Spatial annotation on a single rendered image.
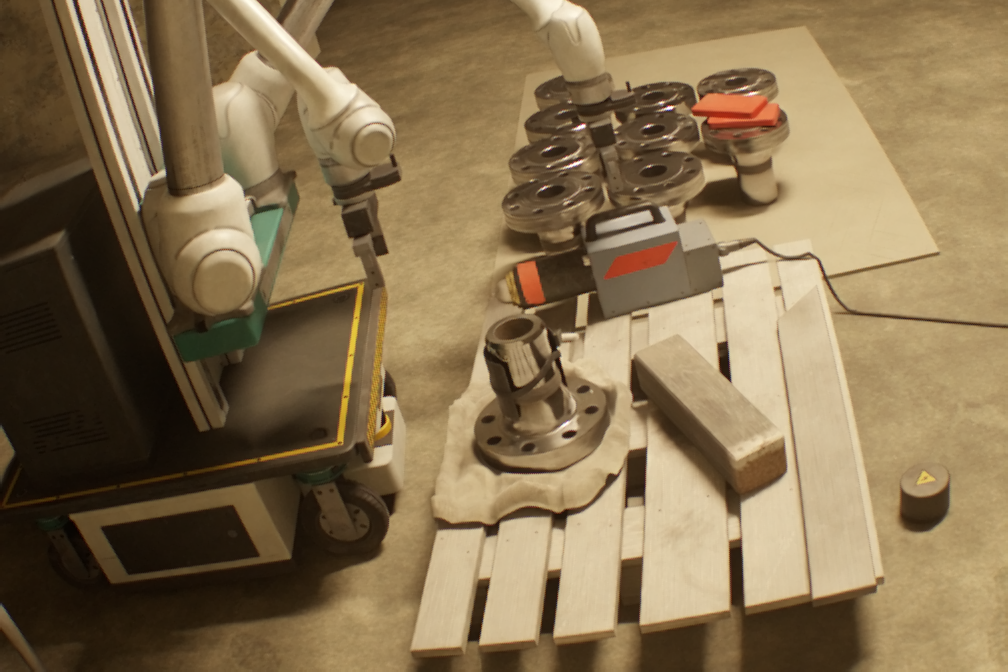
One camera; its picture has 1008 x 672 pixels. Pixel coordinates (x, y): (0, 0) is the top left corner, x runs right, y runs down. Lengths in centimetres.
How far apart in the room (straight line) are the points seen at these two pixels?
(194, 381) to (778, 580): 120
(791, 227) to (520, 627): 161
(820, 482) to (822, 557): 20
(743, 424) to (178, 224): 102
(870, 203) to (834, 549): 156
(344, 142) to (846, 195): 179
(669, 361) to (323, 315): 80
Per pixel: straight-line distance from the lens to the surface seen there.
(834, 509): 196
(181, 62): 180
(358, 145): 187
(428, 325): 317
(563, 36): 244
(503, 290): 266
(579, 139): 339
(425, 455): 266
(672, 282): 265
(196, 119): 182
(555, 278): 263
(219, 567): 241
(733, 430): 207
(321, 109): 191
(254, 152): 248
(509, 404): 224
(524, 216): 298
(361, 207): 209
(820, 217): 321
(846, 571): 184
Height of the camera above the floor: 145
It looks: 27 degrees down
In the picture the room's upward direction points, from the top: 17 degrees counter-clockwise
